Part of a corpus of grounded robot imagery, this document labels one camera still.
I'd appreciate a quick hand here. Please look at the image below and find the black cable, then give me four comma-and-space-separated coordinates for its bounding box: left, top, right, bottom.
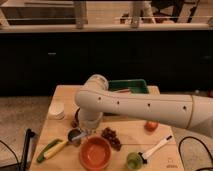
177, 136, 213, 171

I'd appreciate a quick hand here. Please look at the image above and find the corn cob toy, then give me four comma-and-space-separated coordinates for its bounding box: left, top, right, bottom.
36, 139, 67, 163

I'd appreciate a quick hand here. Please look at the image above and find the purple bowl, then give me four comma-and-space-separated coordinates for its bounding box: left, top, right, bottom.
73, 108, 80, 128

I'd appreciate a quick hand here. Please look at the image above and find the grey blue towel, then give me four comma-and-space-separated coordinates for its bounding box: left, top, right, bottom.
72, 132, 88, 142

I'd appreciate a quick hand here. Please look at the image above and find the metal measuring cup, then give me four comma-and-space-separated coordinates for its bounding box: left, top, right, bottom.
68, 129, 88, 147

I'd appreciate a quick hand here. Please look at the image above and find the green cup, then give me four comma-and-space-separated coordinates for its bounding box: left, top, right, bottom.
126, 152, 143, 171

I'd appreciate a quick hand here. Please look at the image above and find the black stand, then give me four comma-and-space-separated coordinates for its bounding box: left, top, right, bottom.
20, 129, 35, 171

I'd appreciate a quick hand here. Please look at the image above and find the orange tomato fruit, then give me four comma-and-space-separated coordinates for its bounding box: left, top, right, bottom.
144, 121, 158, 132

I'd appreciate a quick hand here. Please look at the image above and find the orange bowl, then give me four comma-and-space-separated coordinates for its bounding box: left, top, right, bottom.
79, 136, 111, 171

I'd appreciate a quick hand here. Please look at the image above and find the white round container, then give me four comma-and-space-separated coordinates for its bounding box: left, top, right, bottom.
48, 102, 65, 120

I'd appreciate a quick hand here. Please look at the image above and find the green plastic tray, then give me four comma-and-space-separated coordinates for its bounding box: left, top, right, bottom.
109, 79, 149, 94

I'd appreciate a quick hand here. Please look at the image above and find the white handled brush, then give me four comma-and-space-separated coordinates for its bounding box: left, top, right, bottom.
139, 135, 172, 164

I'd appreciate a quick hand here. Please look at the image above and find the bunch of dark grapes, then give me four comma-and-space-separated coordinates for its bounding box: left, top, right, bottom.
101, 127, 122, 151

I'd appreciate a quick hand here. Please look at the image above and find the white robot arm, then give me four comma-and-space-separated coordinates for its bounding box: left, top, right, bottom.
75, 74, 213, 138

